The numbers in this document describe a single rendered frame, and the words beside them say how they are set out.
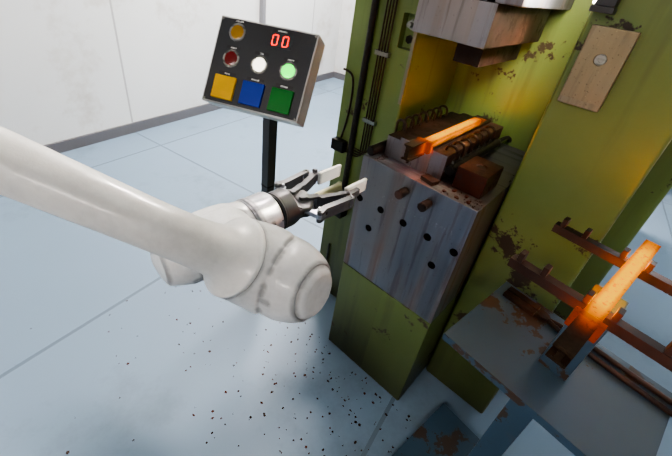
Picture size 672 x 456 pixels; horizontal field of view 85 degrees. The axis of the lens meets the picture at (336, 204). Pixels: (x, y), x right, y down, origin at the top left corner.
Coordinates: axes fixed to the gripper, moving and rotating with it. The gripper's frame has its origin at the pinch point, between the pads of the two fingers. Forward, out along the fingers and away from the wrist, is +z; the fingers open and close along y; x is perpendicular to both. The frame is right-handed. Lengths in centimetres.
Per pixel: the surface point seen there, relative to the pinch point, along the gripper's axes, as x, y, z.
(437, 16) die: 31.6, -6.1, 35.1
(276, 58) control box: 12, -51, 23
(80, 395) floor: -100, -60, -54
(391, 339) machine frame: -72, 11, 29
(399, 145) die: -3.6, -7.8, 35.0
